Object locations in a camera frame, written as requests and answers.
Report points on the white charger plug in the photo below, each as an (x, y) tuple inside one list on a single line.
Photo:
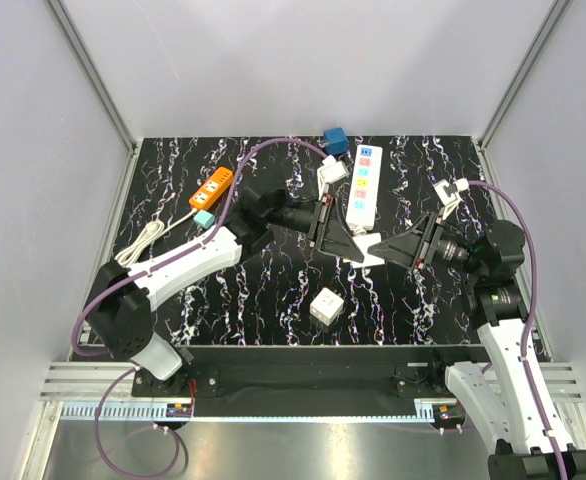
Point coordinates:
[(364, 242)]

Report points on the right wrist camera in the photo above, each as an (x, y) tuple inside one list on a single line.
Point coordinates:
[(449, 195)]

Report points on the teal plug adapter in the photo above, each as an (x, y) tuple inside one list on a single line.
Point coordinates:
[(204, 219)]

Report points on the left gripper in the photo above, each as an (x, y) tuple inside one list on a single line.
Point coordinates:
[(329, 234)]

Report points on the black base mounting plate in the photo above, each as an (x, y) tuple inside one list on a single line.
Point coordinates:
[(310, 381)]

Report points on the white multicolour power strip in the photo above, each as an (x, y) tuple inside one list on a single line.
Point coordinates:
[(363, 194)]

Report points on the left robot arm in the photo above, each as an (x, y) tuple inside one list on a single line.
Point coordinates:
[(122, 300)]

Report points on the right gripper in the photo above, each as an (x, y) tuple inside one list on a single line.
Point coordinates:
[(405, 247)]

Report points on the orange power strip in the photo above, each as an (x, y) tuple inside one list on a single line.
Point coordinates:
[(212, 189)]

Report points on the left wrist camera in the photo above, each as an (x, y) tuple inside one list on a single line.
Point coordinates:
[(330, 171)]

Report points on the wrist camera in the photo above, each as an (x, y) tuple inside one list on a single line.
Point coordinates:
[(449, 195), (330, 171)]

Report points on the white cube adapter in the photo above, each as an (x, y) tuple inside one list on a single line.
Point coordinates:
[(326, 307)]

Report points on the blue cube adapter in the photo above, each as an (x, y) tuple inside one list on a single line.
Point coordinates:
[(335, 141)]

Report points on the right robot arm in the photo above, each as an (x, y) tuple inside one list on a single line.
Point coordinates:
[(518, 422)]

